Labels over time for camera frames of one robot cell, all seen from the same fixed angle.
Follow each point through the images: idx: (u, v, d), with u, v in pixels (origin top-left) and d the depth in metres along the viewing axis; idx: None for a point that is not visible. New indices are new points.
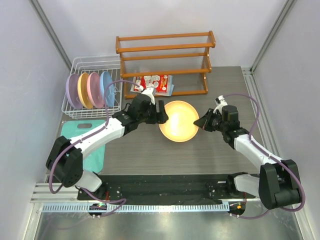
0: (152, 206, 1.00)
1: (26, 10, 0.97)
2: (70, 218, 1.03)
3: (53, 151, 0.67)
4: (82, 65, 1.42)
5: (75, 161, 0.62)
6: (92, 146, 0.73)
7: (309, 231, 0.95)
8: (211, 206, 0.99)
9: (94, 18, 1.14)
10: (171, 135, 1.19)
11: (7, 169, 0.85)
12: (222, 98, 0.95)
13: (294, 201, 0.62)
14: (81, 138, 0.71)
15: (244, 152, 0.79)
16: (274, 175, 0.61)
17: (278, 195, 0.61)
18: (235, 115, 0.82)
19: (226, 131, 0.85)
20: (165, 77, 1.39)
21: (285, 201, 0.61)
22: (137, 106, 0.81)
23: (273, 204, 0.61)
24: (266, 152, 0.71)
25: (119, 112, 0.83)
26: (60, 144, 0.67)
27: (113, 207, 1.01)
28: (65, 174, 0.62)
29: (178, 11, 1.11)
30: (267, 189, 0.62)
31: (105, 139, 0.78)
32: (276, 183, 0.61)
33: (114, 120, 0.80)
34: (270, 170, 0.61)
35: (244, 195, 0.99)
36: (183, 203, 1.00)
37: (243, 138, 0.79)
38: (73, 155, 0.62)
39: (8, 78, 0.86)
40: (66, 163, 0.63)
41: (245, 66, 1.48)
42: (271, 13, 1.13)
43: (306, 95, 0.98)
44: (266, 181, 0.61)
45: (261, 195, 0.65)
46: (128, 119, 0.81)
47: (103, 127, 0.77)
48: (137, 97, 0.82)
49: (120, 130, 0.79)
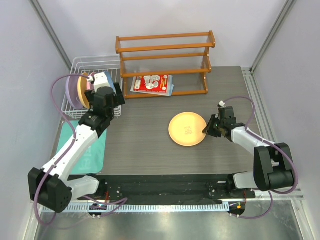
0: (152, 205, 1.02)
1: (26, 10, 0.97)
2: (70, 218, 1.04)
3: (31, 185, 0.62)
4: (82, 65, 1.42)
5: (57, 189, 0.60)
6: (70, 164, 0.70)
7: (309, 231, 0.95)
8: (211, 206, 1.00)
9: (94, 18, 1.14)
10: (181, 142, 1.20)
11: (7, 169, 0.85)
12: (222, 103, 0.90)
13: (288, 183, 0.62)
14: (54, 164, 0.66)
15: (239, 142, 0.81)
16: (268, 156, 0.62)
17: (272, 176, 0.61)
18: (231, 111, 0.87)
19: (223, 126, 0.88)
20: (165, 77, 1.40)
21: (279, 182, 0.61)
22: (101, 104, 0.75)
23: (267, 186, 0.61)
24: (260, 137, 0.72)
25: (85, 115, 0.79)
26: (35, 177, 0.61)
27: (113, 207, 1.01)
28: (53, 203, 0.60)
29: (178, 10, 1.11)
30: (261, 170, 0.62)
31: (80, 151, 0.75)
32: (269, 164, 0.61)
33: (82, 127, 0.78)
34: (263, 150, 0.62)
35: (244, 195, 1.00)
36: (183, 203, 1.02)
37: (239, 129, 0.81)
38: (53, 184, 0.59)
39: (8, 78, 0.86)
40: (50, 194, 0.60)
41: (245, 66, 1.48)
42: (271, 13, 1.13)
43: (306, 95, 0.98)
44: (260, 162, 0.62)
45: (255, 178, 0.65)
46: (97, 121, 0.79)
47: (73, 141, 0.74)
48: (97, 94, 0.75)
49: (93, 135, 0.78)
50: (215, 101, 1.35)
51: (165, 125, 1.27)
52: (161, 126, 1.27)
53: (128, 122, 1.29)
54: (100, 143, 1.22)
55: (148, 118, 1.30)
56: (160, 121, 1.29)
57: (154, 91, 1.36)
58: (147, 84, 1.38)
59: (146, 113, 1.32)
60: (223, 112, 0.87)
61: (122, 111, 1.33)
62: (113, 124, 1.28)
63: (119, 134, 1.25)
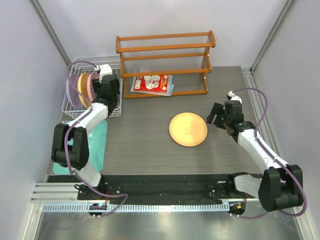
0: (152, 205, 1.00)
1: (25, 10, 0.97)
2: (70, 218, 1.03)
3: (56, 139, 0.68)
4: (82, 65, 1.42)
5: (83, 136, 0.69)
6: (88, 126, 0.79)
7: (309, 231, 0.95)
8: (211, 206, 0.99)
9: (94, 18, 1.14)
10: (182, 142, 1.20)
11: (7, 169, 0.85)
12: (231, 94, 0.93)
13: (293, 204, 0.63)
14: (78, 120, 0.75)
15: (246, 148, 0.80)
16: (278, 181, 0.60)
17: (278, 199, 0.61)
18: (239, 107, 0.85)
19: (230, 124, 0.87)
20: (165, 77, 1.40)
21: (284, 204, 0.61)
22: (107, 88, 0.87)
23: (272, 207, 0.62)
24: (271, 154, 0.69)
25: (96, 99, 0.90)
26: (61, 130, 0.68)
27: (113, 207, 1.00)
28: (79, 151, 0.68)
29: (178, 11, 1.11)
30: (268, 193, 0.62)
31: (97, 119, 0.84)
32: (278, 189, 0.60)
33: (95, 104, 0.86)
34: (274, 175, 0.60)
35: (244, 195, 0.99)
36: (183, 203, 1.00)
37: (248, 133, 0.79)
38: (80, 131, 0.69)
39: (8, 78, 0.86)
40: (76, 142, 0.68)
41: (245, 66, 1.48)
42: (272, 13, 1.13)
43: (306, 95, 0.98)
44: (269, 186, 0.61)
45: (261, 196, 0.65)
46: (107, 102, 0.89)
47: (91, 109, 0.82)
48: (104, 79, 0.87)
49: (105, 109, 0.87)
50: (215, 101, 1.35)
51: (165, 125, 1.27)
52: (161, 126, 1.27)
53: (127, 122, 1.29)
54: (100, 143, 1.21)
55: (147, 118, 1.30)
56: (159, 121, 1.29)
57: (154, 91, 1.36)
58: (147, 84, 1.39)
59: (146, 113, 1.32)
60: (231, 108, 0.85)
61: (122, 111, 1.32)
62: (113, 124, 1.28)
63: (119, 134, 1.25)
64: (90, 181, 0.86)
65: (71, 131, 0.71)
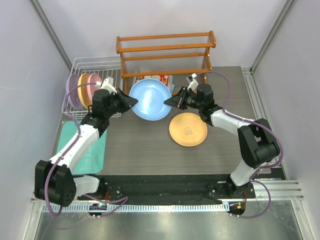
0: (152, 206, 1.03)
1: (25, 11, 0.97)
2: (70, 218, 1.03)
3: (37, 179, 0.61)
4: (82, 65, 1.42)
5: (65, 178, 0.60)
6: (74, 159, 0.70)
7: (309, 231, 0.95)
8: (212, 206, 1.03)
9: (94, 18, 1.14)
10: (182, 141, 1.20)
11: (7, 168, 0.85)
12: (194, 75, 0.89)
13: (273, 154, 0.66)
14: (61, 155, 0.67)
15: (219, 125, 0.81)
16: (251, 134, 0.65)
17: (258, 151, 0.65)
18: (210, 95, 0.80)
19: (201, 111, 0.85)
20: (165, 77, 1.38)
21: (265, 155, 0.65)
22: (99, 106, 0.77)
23: (255, 161, 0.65)
24: (239, 117, 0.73)
25: (86, 117, 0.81)
26: (42, 169, 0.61)
27: (113, 207, 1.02)
28: (61, 194, 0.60)
29: (178, 11, 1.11)
30: (247, 149, 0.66)
31: (84, 146, 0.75)
32: (254, 142, 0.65)
33: (86, 125, 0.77)
34: (246, 130, 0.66)
35: (244, 195, 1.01)
36: (183, 204, 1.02)
37: (218, 113, 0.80)
38: (62, 173, 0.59)
39: (8, 78, 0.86)
40: (57, 184, 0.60)
41: (245, 66, 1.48)
42: (271, 13, 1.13)
43: (305, 96, 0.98)
44: (245, 141, 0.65)
45: (244, 156, 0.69)
46: (98, 120, 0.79)
47: (78, 136, 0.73)
48: (95, 95, 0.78)
49: (95, 133, 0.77)
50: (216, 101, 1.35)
51: (165, 125, 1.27)
52: (161, 126, 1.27)
53: (128, 122, 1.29)
54: (100, 143, 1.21)
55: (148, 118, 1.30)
56: (160, 121, 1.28)
57: None
58: None
59: None
60: (203, 96, 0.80)
61: None
62: (113, 124, 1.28)
63: (119, 134, 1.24)
64: (89, 189, 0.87)
65: (54, 169, 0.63)
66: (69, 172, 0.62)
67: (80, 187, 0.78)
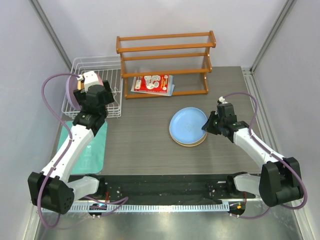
0: (152, 206, 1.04)
1: (25, 11, 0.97)
2: (70, 218, 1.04)
3: (31, 190, 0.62)
4: (82, 65, 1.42)
5: (59, 189, 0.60)
6: (68, 167, 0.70)
7: (309, 231, 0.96)
8: (211, 206, 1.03)
9: (94, 18, 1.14)
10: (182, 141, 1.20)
11: (8, 168, 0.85)
12: (222, 99, 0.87)
13: (294, 197, 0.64)
14: (53, 166, 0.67)
15: (243, 146, 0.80)
16: (276, 174, 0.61)
17: (279, 193, 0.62)
18: (231, 109, 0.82)
19: (223, 126, 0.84)
20: (165, 77, 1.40)
21: (286, 197, 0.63)
22: (94, 102, 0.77)
23: (274, 202, 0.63)
24: (267, 149, 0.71)
25: (78, 115, 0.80)
26: (35, 181, 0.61)
27: (113, 207, 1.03)
28: (57, 204, 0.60)
29: (178, 11, 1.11)
30: (269, 188, 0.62)
31: (79, 149, 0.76)
32: (278, 182, 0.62)
33: (78, 127, 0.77)
34: (272, 169, 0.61)
35: (244, 195, 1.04)
36: (183, 203, 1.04)
37: (243, 132, 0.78)
38: (55, 185, 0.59)
39: (8, 78, 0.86)
40: (52, 196, 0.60)
41: (245, 66, 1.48)
42: (271, 13, 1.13)
43: (305, 95, 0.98)
44: (268, 180, 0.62)
45: (261, 191, 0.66)
46: (91, 118, 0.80)
47: (70, 140, 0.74)
48: (90, 91, 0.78)
49: (89, 133, 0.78)
50: (216, 101, 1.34)
51: (165, 125, 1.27)
52: (161, 126, 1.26)
53: (128, 122, 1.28)
54: (100, 143, 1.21)
55: (147, 118, 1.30)
56: (160, 121, 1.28)
57: (154, 91, 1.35)
58: (148, 84, 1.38)
59: (146, 113, 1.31)
60: (223, 110, 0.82)
61: (122, 111, 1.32)
62: (112, 124, 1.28)
63: (118, 134, 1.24)
64: (90, 190, 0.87)
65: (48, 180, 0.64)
66: (63, 183, 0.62)
67: (78, 191, 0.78)
